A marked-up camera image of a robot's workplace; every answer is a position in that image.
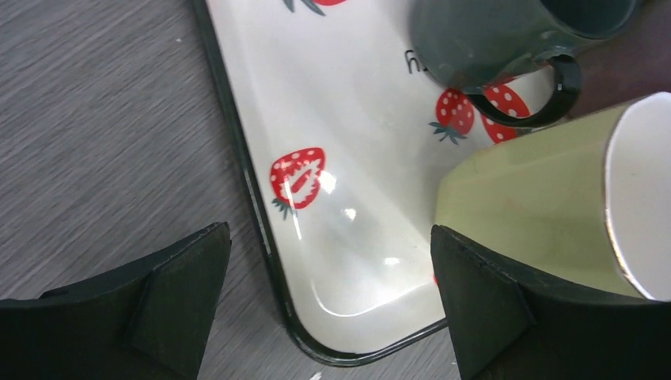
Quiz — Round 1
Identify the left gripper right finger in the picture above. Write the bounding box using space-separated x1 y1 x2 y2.
430 226 670 379

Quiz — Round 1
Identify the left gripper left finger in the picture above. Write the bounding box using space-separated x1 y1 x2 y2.
1 222 231 379

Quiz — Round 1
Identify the yellow-green handled mug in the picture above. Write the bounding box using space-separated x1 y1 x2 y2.
435 92 670 301

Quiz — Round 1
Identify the white strawberry serving tray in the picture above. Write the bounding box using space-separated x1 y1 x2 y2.
191 0 572 368

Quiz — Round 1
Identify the dark green mug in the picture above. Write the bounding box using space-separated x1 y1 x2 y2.
409 0 642 128

